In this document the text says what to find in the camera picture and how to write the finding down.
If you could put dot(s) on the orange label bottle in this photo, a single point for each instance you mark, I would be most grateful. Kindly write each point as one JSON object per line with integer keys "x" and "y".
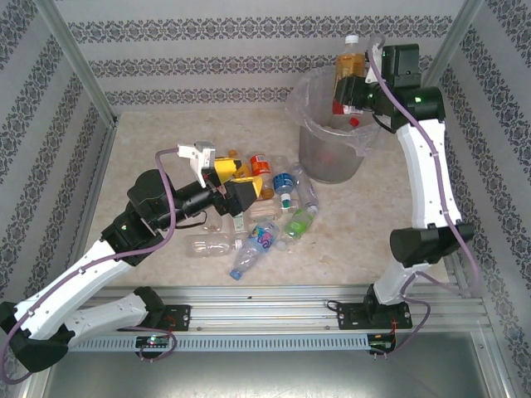
{"x": 261, "y": 166}

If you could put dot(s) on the clear bottle green neck band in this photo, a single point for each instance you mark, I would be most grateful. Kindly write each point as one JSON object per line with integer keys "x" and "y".
{"x": 263, "y": 210}

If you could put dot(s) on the blue label Pocari bottle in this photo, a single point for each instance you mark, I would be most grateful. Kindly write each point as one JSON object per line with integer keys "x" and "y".
{"x": 284, "y": 181}

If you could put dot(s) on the plain clear plastic bottle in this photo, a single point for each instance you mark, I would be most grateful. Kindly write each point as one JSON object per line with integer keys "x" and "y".
{"x": 283, "y": 162}

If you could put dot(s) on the clear bottle white green label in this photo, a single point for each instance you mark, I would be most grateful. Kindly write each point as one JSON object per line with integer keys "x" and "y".
{"x": 238, "y": 222}

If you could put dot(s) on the clear bottle purple label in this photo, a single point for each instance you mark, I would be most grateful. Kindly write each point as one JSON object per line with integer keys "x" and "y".
{"x": 305, "y": 188}

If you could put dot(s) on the orange tea bottle white cap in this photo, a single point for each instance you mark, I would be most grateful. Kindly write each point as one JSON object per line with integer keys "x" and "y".
{"x": 350, "y": 62}

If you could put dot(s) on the colourful label water bottle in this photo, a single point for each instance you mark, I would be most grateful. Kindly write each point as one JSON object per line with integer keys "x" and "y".
{"x": 259, "y": 242}

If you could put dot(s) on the small clear bottle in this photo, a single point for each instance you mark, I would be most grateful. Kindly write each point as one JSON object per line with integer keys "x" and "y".
{"x": 213, "y": 224}

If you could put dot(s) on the clear bottle white cap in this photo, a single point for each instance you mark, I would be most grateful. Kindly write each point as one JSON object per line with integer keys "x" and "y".
{"x": 207, "y": 246}

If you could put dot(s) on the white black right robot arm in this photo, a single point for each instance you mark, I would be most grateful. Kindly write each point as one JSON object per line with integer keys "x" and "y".
{"x": 431, "y": 178}

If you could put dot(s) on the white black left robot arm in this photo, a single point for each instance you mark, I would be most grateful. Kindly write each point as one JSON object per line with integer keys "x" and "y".
{"x": 83, "y": 273}

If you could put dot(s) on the grey mesh waste bin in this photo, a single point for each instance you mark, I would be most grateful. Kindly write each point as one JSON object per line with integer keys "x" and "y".
{"x": 327, "y": 166}

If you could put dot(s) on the clear plastic bin liner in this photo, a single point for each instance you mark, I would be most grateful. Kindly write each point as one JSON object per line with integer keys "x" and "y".
{"x": 295, "y": 99}

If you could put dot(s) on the clear bottle red cap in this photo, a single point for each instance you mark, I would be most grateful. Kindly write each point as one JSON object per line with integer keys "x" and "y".
{"x": 353, "y": 121}

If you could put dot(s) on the small green circuit board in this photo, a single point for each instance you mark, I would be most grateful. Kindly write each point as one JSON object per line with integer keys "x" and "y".
{"x": 381, "y": 343}
{"x": 153, "y": 341}

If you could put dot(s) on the grey steel plate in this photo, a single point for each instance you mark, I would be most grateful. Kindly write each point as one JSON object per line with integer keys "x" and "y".
{"x": 265, "y": 377}

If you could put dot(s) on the aluminium frame post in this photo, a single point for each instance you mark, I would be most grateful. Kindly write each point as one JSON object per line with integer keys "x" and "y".
{"x": 444, "y": 58}
{"x": 74, "y": 58}

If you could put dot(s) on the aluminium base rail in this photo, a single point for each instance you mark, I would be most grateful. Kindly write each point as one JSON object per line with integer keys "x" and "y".
{"x": 265, "y": 309}

